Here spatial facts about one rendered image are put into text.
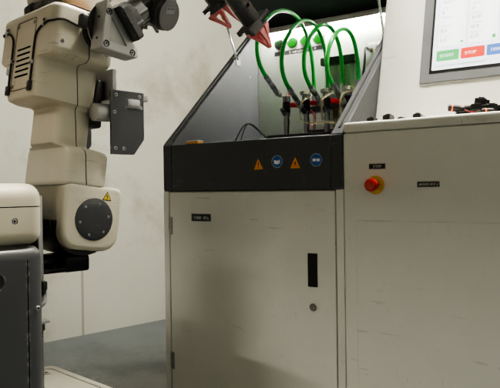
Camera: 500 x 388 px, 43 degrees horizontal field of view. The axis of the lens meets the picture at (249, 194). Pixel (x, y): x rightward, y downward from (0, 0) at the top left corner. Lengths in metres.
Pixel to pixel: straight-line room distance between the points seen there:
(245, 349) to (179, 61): 2.41
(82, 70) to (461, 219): 1.03
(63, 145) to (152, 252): 2.38
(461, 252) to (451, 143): 0.28
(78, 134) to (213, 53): 2.75
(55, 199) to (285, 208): 0.71
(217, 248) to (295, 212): 0.32
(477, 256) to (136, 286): 2.52
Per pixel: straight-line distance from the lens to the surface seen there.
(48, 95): 1.60
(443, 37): 2.09
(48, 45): 1.57
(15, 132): 3.47
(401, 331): 1.83
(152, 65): 3.98
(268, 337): 2.04
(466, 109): 1.87
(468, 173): 1.72
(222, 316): 2.14
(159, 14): 1.60
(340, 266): 1.87
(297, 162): 1.93
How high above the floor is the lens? 0.80
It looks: level
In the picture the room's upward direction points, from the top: 1 degrees counter-clockwise
